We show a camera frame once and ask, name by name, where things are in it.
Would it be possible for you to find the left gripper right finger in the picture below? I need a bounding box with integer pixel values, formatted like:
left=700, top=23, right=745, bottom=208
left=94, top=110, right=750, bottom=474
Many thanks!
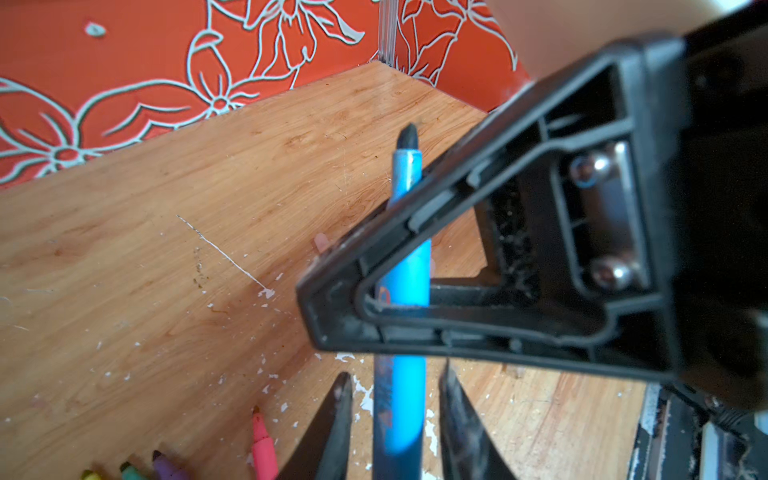
left=439, top=360, right=516, bottom=480

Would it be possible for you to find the yellow pen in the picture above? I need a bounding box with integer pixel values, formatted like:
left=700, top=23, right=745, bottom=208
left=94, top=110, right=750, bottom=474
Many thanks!
left=80, top=470, right=103, bottom=480

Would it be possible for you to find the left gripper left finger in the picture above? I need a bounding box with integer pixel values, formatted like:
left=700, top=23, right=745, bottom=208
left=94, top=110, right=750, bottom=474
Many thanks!
left=277, top=372, right=353, bottom=480

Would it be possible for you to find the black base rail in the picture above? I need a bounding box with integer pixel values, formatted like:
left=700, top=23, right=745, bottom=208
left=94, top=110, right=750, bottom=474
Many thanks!
left=627, top=383, right=767, bottom=479

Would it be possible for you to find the green pen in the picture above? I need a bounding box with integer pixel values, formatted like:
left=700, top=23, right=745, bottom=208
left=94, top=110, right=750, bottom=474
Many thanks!
left=119, top=461, right=148, bottom=480

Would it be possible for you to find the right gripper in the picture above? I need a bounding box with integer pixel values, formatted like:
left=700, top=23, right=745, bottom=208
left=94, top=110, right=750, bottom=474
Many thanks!
left=677, top=2, right=767, bottom=410

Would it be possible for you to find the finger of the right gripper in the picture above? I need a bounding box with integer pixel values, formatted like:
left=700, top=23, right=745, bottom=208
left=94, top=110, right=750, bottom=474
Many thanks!
left=297, top=34, right=687, bottom=381

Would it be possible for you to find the pink pen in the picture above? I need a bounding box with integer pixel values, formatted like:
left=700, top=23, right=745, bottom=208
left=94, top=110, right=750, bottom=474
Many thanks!
left=251, top=406, right=279, bottom=480

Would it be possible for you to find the clear pen cap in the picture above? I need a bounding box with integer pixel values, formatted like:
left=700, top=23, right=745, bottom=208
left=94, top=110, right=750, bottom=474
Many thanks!
left=313, top=233, right=331, bottom=254

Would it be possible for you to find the blue pen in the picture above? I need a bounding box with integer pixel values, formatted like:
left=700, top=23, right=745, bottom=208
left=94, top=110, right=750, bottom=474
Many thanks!
left=372, top=123, right=432, bottom=479

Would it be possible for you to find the purple pen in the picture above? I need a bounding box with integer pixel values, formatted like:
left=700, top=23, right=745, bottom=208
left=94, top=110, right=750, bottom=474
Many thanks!
left=152, top=450, right=191, bottom=480

